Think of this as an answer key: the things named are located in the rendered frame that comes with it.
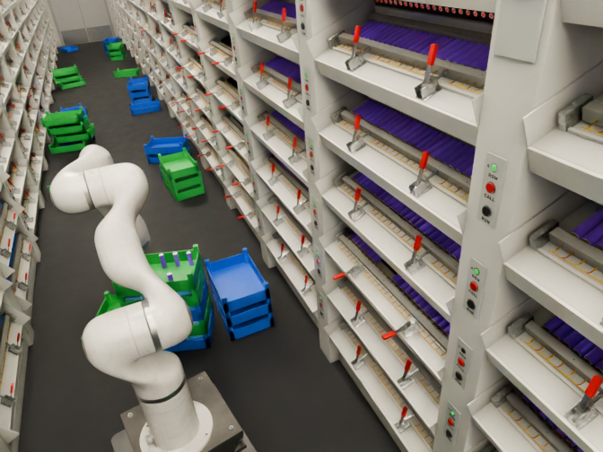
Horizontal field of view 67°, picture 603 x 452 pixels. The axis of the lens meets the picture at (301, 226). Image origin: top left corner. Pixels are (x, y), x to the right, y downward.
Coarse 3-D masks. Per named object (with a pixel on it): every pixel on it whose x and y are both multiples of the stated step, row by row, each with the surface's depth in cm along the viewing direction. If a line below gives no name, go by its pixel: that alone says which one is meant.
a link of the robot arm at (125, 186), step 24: (96, 168) 115; (120, 168) 115; (96, 192) 112; (120, 192) 113; (144, 192) 117; (120, 216) 109; (96, 240) 108; (120, 240) 106; (120, 264) 104; (144, 264) 107; (144, 288) 104; (168, 288) 104; (144, 312) 99; (168, 312) 100; (168, 336) 100
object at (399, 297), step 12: (348, 240) 145; (360, 252) 140; (384, 276) 129; (396, 288) 125; (396, 300) 123; (408, 300) 120; (420, 312) 116; (420, 324) 116; (432, 324) 112; (444, 336) 109; (444, 348) 108
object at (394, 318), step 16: (320, 240) 149; (336, 240) 151; (336, 256) 146; (352, 256) 143; (368, 288) 132; (384, 304) 125; (400, 320) 120; (400, 336) 118; (416, 336) 114; (416, 352) 111; (432, 352) 110; (432, 368) 107
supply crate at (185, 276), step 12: (168, 252) 189; (180, 252) 190; (192, 252) 190; (156, 264) 192; (168, 264) 191; (180, 264) 190; (180, 276) 183; (192, 276) 173; (120, 288) 173; (180, 288) 175; (192, 288) 175
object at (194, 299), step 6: (204, 276) 194; (198, 282) 183; (198, 288) 182; (192, 294) 177; (198, 294) 180; (120, 300) 176; (138, 300) 177; (186, 300) 178; (192, 300) 178; (198, 300) 179; (192, 306) 180
